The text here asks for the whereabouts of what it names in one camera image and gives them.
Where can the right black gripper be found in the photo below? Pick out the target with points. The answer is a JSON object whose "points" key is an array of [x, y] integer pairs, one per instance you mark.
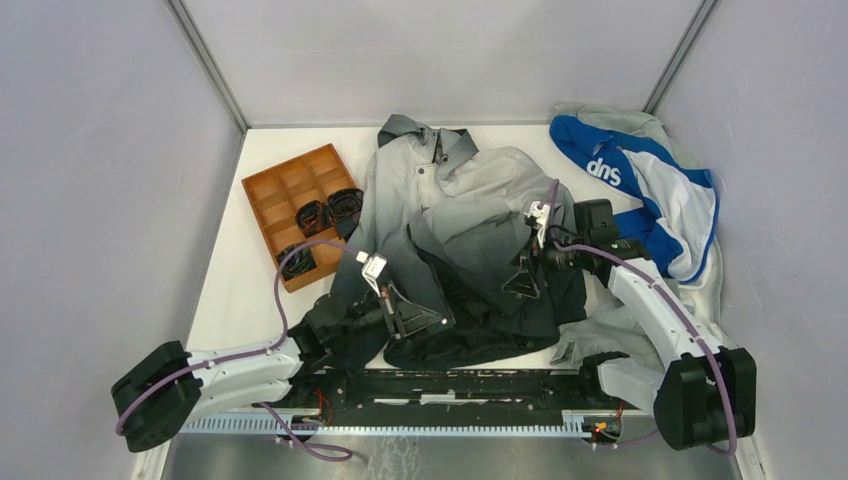
{"points": [[523, 282]]}

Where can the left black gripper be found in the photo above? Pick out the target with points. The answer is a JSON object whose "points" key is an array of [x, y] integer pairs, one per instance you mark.
{"points": [[406, 317]]}

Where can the grey black zip jacket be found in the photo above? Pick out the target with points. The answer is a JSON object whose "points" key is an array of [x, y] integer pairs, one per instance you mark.
{"points": [[447, 217]]}

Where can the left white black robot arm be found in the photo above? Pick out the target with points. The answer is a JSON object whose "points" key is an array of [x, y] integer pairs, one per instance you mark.
{"points": [[172, 386]]}

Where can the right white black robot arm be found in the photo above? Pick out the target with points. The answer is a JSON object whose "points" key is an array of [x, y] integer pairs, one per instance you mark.
{"points": [[706, 393]]}

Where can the blue white jacket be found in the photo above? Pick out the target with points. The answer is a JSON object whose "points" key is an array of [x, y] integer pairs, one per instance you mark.
{"points": [[680, 207]]}

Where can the orange compartment tray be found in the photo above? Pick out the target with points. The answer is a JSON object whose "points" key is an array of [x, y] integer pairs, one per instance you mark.
{"points": [[278, 192]]}

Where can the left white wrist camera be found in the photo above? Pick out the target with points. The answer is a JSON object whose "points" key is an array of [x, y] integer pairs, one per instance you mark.
{"points": [[373, 265]]}

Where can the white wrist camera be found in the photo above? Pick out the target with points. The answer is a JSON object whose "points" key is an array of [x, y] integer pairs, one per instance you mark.
{"points": [[537, 216], [373, 265]]}

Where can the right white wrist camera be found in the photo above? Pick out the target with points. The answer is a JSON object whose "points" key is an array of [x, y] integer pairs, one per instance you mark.
{"points": [[537, 216]]}

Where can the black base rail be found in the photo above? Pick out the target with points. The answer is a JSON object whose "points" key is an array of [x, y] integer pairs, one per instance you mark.
{"points": [[450, 398]]}

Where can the white slotted cable duct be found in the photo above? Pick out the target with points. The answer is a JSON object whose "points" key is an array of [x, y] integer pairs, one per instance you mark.
{"points": [[263, 423]]}

